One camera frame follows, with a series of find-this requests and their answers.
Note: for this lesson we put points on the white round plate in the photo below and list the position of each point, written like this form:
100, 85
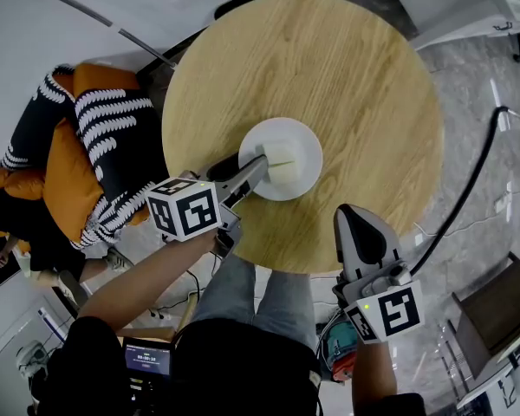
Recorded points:
307, 171

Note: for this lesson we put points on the round wooden table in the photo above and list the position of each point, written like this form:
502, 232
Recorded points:
329, 80

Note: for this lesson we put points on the white metal frame table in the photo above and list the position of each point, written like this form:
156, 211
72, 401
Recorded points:
502, 388

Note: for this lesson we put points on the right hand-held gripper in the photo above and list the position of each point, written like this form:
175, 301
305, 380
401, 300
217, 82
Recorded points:
394, 314

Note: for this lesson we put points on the orange sofa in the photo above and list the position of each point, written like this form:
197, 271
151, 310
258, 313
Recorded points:
104, 78

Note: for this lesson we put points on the white power strip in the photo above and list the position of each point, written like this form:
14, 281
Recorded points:
502, 202

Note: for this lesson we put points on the black tablet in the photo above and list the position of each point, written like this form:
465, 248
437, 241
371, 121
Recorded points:
0, 271

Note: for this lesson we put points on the person's black shirt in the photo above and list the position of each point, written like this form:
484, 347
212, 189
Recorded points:
242, 371

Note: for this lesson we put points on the grey mop pole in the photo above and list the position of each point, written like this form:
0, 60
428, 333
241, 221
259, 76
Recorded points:
91, 15

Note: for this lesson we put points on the person's left leg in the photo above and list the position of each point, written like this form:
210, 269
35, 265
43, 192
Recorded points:
229, 293

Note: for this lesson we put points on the pale yellow food block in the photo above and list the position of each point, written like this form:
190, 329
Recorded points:
281, 154

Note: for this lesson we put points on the flat orange cushion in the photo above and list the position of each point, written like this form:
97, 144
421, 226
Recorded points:
69, 180

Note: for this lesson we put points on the person's left forearm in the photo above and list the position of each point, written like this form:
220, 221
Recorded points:
147, 275

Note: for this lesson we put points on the puffy orange cushion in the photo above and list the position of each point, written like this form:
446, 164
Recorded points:
17, 184

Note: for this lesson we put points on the white cabinet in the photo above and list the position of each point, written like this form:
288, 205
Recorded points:
450, 7

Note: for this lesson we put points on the dark grey side table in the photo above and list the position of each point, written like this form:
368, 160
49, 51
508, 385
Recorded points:
494, 310

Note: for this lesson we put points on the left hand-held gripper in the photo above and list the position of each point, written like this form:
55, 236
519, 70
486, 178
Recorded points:
186, 212

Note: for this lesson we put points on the person's right leg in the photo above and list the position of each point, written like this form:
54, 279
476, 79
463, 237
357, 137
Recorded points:
286, 310

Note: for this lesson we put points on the person's leg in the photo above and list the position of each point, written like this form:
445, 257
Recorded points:
229, 293
286, 310

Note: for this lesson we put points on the person's right forearm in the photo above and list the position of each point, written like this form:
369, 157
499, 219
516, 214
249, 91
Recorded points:
372, 379

